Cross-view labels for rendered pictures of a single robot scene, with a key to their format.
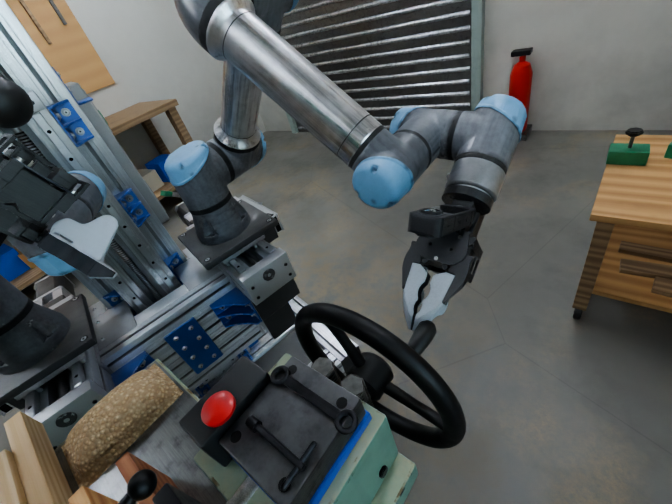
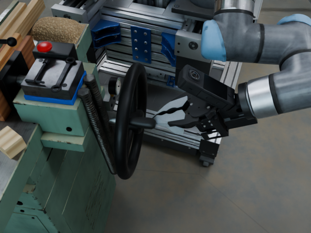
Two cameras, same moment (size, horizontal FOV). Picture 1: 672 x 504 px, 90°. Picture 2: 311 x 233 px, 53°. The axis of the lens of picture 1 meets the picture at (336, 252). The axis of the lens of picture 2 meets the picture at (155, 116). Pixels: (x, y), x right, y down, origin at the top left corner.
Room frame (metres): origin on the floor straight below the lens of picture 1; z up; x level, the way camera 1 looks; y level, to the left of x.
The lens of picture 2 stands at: (0.01, -0.39, 1.41)
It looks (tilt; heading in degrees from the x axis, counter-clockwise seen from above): 50 degrees down; 49
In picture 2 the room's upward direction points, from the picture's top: straight up
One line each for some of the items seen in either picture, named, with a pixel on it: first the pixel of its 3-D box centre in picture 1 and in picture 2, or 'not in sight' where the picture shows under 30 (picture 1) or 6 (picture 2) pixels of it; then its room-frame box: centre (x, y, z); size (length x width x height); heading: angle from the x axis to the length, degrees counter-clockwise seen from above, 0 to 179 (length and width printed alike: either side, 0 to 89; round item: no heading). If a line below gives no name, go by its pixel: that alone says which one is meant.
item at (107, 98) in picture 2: not in sight; (97, 99); (0.35, 0.33, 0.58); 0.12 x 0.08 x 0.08; 130
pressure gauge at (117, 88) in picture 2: not in sight; (113, 87); (0.39, 0.28, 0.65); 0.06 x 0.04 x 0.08; 40
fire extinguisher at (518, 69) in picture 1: (519, 95); not in sight; (2.33, -1.62, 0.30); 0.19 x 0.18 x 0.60; 134
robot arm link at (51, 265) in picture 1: (52, 231); not in sight; (0.51, 0.41, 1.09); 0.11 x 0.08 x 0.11; 4
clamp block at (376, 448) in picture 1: (301, 454); (61, 96); (0.16, 0.10, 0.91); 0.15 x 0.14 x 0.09; 40
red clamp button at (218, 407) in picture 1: (218, 408); (44, 46); (0.17, 0.14, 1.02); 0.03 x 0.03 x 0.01
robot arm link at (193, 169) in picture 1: (197, 174); not in sight; (0.85, 0.27, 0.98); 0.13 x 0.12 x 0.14; 133
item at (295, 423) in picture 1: (274, 418); (55, 70); (0.16, 0.10, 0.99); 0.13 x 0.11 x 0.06; 40
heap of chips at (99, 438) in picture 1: (114, 412); (55, 26); (0.28, 0.34, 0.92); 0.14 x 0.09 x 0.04; 130
